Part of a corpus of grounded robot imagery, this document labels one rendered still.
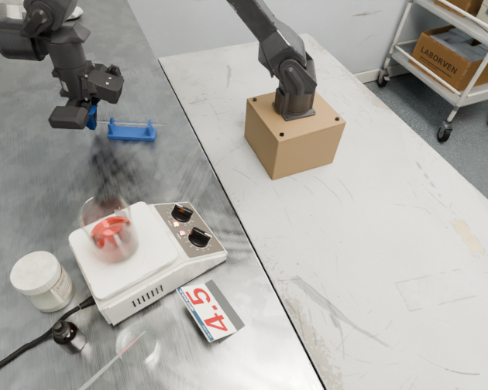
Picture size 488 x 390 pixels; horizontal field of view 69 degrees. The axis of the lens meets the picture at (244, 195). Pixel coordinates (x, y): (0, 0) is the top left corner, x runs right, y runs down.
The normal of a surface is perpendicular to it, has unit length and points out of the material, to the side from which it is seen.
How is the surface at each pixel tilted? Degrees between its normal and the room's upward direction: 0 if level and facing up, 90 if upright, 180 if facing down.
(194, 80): 0
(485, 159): 0
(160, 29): 90
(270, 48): 67
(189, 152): 0
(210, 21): 90
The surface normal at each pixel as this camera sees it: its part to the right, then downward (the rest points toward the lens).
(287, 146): 0.40, 0.72
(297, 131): 0.00, -0.65
